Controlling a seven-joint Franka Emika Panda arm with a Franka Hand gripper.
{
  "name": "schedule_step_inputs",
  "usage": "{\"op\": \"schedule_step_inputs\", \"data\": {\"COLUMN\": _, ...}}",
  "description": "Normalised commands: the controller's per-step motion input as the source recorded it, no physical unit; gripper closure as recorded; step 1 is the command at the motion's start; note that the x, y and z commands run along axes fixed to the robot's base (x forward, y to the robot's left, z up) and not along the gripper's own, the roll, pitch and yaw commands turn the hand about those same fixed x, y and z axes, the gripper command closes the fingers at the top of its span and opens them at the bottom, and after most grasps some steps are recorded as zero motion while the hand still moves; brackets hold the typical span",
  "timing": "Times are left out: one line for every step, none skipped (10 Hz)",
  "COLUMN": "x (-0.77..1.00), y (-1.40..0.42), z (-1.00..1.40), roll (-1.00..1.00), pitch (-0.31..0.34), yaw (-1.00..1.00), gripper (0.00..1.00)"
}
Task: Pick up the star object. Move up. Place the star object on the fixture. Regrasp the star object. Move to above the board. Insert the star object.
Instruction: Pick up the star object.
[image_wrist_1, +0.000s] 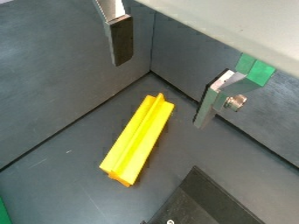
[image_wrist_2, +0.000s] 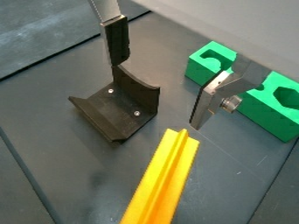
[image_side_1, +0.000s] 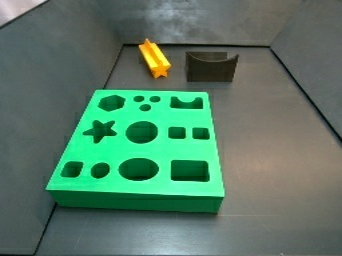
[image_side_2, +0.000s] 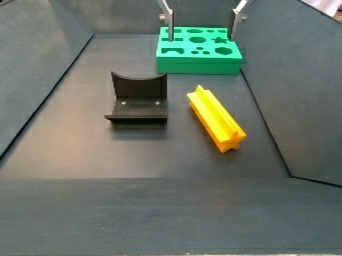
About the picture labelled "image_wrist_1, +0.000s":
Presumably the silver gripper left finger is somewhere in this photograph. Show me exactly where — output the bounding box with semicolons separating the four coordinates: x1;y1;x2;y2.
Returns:
93;0;134;67

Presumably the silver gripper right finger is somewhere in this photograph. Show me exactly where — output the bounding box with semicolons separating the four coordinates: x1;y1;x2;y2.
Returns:
194;69;264;129

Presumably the yellow star-profile bar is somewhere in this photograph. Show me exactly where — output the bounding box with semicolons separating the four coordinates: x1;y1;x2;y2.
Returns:
99;94;174;186

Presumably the black cradle fixture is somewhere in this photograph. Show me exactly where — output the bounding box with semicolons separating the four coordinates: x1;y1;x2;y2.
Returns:
141;166;266;224

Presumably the green shape-sorting block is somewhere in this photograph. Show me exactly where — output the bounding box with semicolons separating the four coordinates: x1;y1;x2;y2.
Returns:
236;53;277;88

